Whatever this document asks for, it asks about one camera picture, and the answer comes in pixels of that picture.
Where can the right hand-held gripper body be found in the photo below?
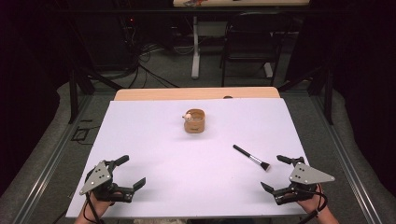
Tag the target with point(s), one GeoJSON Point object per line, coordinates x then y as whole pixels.
{"type": "Point", "coordinates": [306, 175]}

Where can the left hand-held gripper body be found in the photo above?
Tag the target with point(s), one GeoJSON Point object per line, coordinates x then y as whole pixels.
{"type": "Point", "coordinates": [99, 178]}

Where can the black makeup brush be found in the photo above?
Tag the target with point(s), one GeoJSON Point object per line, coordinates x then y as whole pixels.
{"type": "Point", "coordinates": [252, 158]}

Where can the wooden cup with small figure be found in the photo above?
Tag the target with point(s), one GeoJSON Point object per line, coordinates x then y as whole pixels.
{"type": "Point", "coordinates": [194, 123]}

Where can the person's right hand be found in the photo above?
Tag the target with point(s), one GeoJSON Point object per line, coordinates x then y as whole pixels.
{"type": "Point", "coordinates": [309, 202]}

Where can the person's left hand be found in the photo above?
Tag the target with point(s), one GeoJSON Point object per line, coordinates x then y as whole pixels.
{"type": "Point", "coordinates": [100, 206]}

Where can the white table mat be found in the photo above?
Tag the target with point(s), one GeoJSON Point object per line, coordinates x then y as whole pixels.
{"type": "Point", "coordinates": [193, 161]}

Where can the black metal stand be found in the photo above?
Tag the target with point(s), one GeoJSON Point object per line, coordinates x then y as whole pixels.
{"type": "Point", "coordinates": [74, 93]}
{"type": "Point", "coordinates": [327, 96]}

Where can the wooden table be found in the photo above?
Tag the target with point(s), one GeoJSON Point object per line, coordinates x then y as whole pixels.
{"type": "Point", "coordinates": [174, 93]}

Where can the white desk leg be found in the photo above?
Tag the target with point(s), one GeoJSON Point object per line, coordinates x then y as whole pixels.
{"type": "Point", "coordinates": [195, 49]}
{"type": "Point", "coordinates": [268, 70]}

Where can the black equipment rack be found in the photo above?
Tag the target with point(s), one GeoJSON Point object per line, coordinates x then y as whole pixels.
{"type": "Point", "coordinates": [102, 40]}

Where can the black folding chair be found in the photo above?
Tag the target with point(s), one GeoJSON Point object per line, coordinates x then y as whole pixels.
{"type": "Point", "coordinates": [255, 37]}

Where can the light wooden desk top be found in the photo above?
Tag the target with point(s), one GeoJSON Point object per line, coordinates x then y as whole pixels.
{"type": "Point", "coordinates": [243, 2]}

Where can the metal floor rail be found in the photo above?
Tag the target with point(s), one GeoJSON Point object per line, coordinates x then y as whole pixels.
{"type": "Point", "coordinates": [49, 161]}
{"type": "Point", "coordinates": [345, 161]}

